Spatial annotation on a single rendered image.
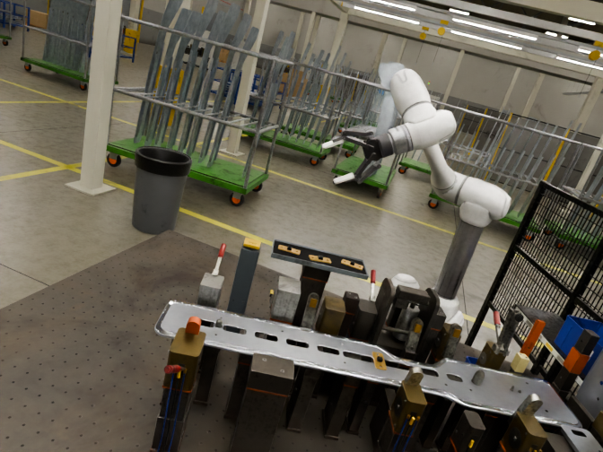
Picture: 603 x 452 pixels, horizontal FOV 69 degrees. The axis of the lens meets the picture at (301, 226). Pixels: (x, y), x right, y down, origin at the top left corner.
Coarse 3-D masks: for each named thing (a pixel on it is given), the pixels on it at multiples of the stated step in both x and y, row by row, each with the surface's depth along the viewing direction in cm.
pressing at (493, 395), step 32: (160, 320) 133; (224, 320) 142; (256, 320) 146; (288, 352) 135; (320, 352) 139; (352, 352) 144; (384, 352) 148; (448, 384) 141; (512, 384) 151; (544, 384) 156; (544, 416) 139
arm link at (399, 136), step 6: (402, 126) 141; (390, 132) 141; (396, 132) 140; (402, 132) 140; (390, 138) 141; (396, 138) 140; (402, 138) 140; (408, 138) 139; (396, 144) 140; (402, 144) 140; (408, 144) 140; (396, 150) 141; (402, 150) 141; (408, 150) 142
